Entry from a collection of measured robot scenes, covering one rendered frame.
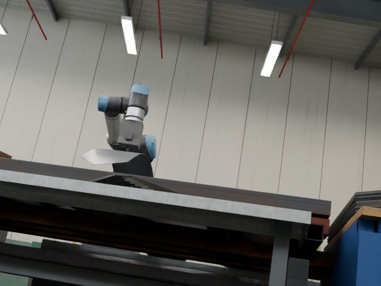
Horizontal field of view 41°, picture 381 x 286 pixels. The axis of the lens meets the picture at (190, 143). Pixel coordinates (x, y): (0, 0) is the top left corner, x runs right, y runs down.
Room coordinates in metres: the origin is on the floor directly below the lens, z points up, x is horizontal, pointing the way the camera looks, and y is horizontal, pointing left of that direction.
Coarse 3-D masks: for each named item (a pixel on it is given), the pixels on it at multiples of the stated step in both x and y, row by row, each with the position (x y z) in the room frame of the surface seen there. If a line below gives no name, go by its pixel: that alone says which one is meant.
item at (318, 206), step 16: (0, 160) 1.71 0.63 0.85; (16, 160) 1.70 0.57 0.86; (64, 176) 1.67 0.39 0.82; (80, 176) 1.66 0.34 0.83; (96, 176) 1.65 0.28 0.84; (144, 176) 1.62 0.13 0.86; (192, 192) 1.59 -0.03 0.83; (208, 192) 1.58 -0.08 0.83; (224, 192) 1.57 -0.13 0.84; (240, 192) 1.56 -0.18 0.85; (256, 192) 1.55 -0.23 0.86; (48, 208) 2.43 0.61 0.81; (64, 208) 2.34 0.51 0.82; (288, 208) 1.54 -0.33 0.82; (304, 208) 1.53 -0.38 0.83; (320, 208) 1.52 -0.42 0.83; (160, 224) 2.31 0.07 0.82; (176, 224) 2.24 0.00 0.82; (192, 224) 2.23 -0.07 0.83
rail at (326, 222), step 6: (312, 216) 1.55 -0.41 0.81; (318, 216) 1.55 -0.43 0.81; (312, 222) 1.52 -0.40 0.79; (318, 222) 1.52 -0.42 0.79; (324, 222) 1.52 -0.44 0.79; (312, 228) 1.52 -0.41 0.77; (324, 228) 1.52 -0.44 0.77; (312, 234) 1.55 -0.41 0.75; (318, 234) 1.53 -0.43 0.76; (324, 234) 1.52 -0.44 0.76
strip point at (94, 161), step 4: (80, 156) 1.77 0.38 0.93; (88, 160) 1.73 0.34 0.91; (92, 160) 1.73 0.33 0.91; (96, 160) 1.74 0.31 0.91; (100, 160) 1.74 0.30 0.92; (104, 160) 1.74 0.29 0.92; (108, 160) 1.75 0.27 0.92; (112, 160) 1.75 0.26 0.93; (92, 164) 1.69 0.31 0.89; (96, 164) 1.69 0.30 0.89; (100, 164) 1.70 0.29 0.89
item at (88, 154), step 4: (88, 152) 1.83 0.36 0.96; (92, 152) 1.84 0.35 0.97; (96, 152) 1.84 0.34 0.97; (84, 156) 1.77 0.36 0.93; (88, 156) 1.78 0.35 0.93; (92, 156) 1.78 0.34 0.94; (96, 156) 1.79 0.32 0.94; (100, 156) 1.79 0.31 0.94; (104, 156) 1.79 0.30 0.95; (108, 156) 1.80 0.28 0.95; (112, 156) 1.80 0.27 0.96; (116, 156) 1.81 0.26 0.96; (120, 156) 1.81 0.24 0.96; (124, 156) 1.82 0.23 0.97; (116, 160) 1.76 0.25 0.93; (120, 160) 1.76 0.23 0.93; (124, 160) 1.76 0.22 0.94; (128, 160) 1.77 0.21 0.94
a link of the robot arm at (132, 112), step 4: (128, 108) 1.99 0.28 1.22; (132, 108) 1.98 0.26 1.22; (136, 108) 1.98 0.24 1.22; (140, 108) 1.98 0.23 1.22; (128, 112) 1.99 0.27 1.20; (132, 112) 1.98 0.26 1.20; (136, 112) 1.98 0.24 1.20; (140, 112) 1.99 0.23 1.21; (144, 112) 2.01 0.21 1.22; (128, 116) 2.00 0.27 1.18; (132, 116) 1.99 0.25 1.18; (136, 116) 1.98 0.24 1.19; (140, 116) 1.99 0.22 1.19
